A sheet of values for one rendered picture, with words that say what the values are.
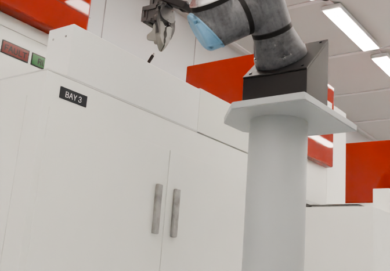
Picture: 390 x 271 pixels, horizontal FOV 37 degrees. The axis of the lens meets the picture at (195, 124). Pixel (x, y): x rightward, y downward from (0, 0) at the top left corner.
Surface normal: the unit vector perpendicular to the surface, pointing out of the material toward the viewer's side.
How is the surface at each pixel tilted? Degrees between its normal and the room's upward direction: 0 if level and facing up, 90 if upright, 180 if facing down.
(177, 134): 90
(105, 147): 90
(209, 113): 90
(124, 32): 90
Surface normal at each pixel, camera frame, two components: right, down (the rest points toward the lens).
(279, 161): -0.06, -0.26
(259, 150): -0.65, -0.25
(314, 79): 0.82, -0.09
